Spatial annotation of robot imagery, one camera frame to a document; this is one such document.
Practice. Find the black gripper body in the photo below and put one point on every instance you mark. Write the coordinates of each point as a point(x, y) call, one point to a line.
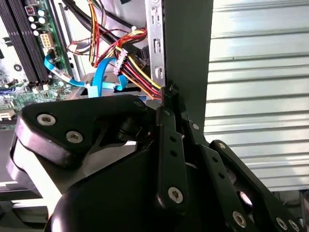
point(116, 205)

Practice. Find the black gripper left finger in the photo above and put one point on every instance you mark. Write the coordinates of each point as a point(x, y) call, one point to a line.
point(72, 116)

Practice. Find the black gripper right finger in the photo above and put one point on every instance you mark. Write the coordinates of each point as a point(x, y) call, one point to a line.
point(217, 166)

